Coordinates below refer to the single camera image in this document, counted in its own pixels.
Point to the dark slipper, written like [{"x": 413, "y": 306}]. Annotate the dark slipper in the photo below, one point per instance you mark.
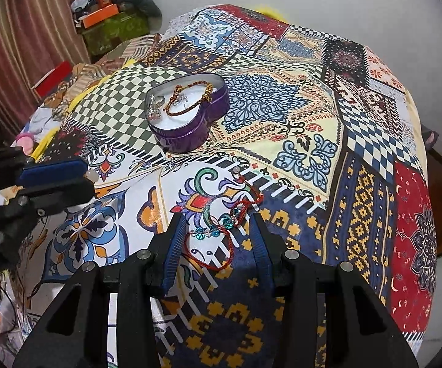
[{"x": 431, "y": 137}]

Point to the orange striped cloth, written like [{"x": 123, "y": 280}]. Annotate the orange striped cloth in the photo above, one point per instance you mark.
[{"x": 102, "y": 69}]

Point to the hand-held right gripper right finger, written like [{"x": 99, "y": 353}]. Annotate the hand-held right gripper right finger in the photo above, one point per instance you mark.
[{"x": 261, "y": 253}]

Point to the brown striped curtain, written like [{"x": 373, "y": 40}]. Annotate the brown striped curtain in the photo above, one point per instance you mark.
[{"x": 21, "y": 46}]

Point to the patchwork patterned blanket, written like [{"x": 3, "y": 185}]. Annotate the patchwork patterned blanket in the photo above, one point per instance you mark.
[{"x": 301, "y": 122}]

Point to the red box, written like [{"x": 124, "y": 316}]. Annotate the red box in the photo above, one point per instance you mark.
[{"x": 52, "y": 78}]

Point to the grey pillow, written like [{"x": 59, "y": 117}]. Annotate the grey pillow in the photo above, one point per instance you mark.
[{"x": 140, "y": 2}]

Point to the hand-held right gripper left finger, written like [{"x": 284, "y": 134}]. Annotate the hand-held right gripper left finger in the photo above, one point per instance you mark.
[{"x": 173, "y": 253}]

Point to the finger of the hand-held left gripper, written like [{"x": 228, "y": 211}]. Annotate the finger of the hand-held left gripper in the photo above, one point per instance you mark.
[
  {"x": 50, "y": 171},
  {"x": 52, "y": 197}
]

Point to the orange box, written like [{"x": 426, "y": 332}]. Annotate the orange box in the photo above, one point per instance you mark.
[{"x": 100, "y": 15}]

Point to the purple heart-shaped tin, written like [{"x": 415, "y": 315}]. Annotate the purple heart-shaped tin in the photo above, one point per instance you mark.
[{"x": 190, "y": 130}]

